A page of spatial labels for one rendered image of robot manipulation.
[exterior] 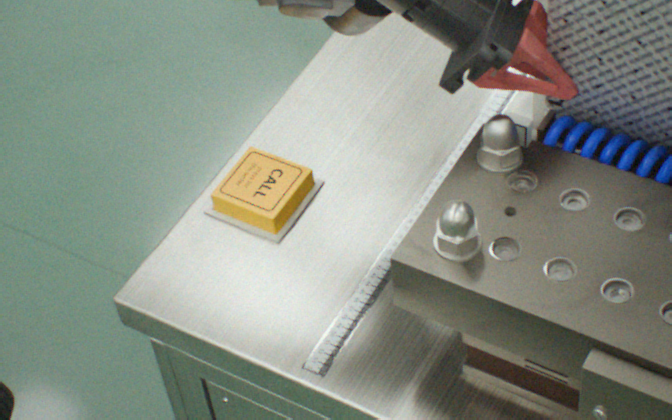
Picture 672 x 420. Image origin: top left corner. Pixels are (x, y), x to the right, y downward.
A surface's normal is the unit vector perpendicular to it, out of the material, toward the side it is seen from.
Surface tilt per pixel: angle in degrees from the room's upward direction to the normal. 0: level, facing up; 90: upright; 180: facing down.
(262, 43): 0
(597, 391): 90
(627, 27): 92
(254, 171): 0
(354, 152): 0
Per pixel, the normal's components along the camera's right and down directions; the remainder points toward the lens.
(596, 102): -0.50, 0.70
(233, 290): -0.08, -0.66
